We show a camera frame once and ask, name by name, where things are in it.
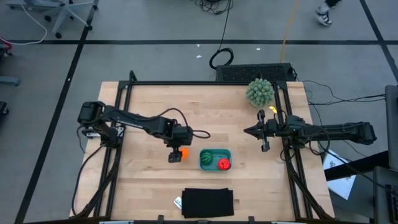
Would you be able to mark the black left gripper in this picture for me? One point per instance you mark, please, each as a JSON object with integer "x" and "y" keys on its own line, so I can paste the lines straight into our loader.
{"x": 183, "y": 137}

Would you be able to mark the white cloth tag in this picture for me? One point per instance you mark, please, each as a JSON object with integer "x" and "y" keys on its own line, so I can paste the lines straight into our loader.
{"x": 178, "y": 203}

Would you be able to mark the teal plastic container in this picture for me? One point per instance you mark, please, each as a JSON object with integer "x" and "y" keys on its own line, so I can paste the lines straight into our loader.
{"x": 217, "y": 152}

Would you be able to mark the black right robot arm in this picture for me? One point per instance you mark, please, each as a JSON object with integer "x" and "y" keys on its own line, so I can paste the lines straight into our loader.
{"x": 342, "y": 132}

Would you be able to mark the black computer case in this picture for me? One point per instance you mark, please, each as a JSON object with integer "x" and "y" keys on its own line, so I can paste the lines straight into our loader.
{"x": 242, "y": 73}

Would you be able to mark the green potted plant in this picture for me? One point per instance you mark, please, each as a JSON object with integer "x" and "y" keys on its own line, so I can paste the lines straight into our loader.
{"x": 260, "y": 92}

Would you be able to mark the toy orange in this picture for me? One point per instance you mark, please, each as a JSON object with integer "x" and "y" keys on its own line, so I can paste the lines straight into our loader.
{"x": 185, "y": 153}

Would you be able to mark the toy watermelon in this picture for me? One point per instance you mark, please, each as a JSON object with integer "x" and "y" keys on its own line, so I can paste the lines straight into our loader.
{"x": 206, "y": 157}

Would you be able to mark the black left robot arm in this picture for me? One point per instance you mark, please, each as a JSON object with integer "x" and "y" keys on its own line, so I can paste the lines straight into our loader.
{"x": 136, "y": 119}

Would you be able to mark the white paper sheet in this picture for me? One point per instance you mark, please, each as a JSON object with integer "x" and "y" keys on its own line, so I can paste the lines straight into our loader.
{"x": 342, "y": 186}

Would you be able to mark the grey furniture foot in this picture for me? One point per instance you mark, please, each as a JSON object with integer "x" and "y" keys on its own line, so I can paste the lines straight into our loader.
{"x": 9, "y": 81}

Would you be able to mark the red toy apple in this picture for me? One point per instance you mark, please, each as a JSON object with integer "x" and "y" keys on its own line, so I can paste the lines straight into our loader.
{"x": 224, "y": 164}

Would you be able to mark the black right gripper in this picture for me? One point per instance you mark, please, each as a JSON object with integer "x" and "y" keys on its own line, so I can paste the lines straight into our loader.
{"x": 273, "y": 129}

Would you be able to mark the person's foot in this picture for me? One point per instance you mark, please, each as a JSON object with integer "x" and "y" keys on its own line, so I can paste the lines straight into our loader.
{"x": 324, "y": 17}

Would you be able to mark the grey office chair base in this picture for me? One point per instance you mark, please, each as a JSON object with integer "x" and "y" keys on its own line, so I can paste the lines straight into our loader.
{"x": 60, "y": 21}

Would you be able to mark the black metal table frame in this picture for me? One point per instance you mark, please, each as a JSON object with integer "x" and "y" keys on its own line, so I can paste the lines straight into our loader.
{"x": 202, "y": 83}

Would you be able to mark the black bar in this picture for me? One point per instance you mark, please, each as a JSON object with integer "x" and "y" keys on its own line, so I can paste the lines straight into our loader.
{"x": 357, "y": 166}

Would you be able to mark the black folded cloth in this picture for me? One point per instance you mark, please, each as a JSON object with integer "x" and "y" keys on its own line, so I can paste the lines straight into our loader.
{"x": 206, "y": 203}

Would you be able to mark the yellow tag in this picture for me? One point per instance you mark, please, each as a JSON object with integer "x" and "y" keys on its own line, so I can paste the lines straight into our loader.
{"x": 273, "y": 109}

